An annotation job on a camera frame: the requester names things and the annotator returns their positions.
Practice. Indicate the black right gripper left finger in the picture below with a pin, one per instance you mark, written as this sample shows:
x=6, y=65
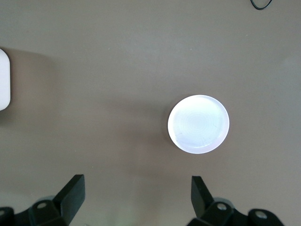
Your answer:
x=70, y=197

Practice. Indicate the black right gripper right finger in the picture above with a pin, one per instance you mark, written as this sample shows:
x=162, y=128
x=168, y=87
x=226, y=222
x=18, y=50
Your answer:
x=202, y=202

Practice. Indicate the pink round plate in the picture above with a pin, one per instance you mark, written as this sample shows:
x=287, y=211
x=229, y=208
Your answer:
x=198, y=124

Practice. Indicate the white lunch box grey clips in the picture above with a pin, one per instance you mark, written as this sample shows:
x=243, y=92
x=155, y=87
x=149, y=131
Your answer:
x=4, y=80

